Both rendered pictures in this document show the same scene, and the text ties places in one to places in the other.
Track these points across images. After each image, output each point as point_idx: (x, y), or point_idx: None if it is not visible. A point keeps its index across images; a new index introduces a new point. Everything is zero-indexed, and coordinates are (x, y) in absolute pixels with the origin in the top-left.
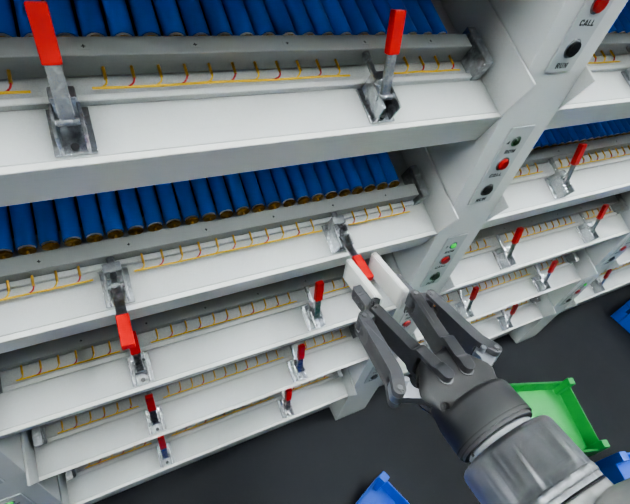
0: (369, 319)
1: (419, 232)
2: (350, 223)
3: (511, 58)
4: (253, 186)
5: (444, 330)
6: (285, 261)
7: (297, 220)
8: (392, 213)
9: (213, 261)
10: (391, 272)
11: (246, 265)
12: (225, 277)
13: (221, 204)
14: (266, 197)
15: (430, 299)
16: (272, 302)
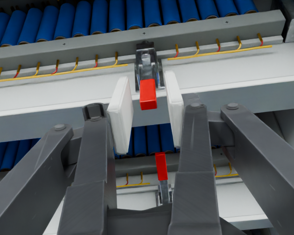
0: (60, 134)
1: (289, 73)
2: (176, 62)
3: None
4: (60, 22)
5: (206, 164)
6: (71, 97)
7: (95, 51)
8: (240, 47)
9: None
10: (172, 84)
11: (24, 98)
12: None
13: (20, 37)
14: (72, 32)
15: (224, 118)
16: (124, 181)
